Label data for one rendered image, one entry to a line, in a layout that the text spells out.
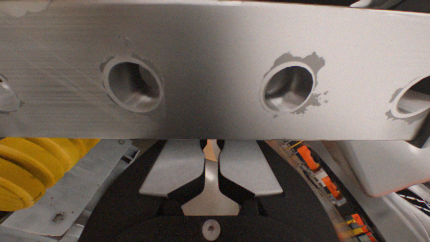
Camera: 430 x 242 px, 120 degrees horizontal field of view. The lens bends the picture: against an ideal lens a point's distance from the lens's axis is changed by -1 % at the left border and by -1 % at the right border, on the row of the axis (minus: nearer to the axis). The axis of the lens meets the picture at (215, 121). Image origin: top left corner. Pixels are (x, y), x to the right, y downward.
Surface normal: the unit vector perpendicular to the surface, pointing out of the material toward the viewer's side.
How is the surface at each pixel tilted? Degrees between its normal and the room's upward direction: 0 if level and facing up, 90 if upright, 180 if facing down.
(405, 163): 90
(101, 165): 0
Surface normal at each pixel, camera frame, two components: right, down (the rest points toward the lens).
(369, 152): 0.01, 0.54
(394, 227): -0.69, 0.03
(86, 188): 0.73, -0.58
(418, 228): -0.53, -0.11
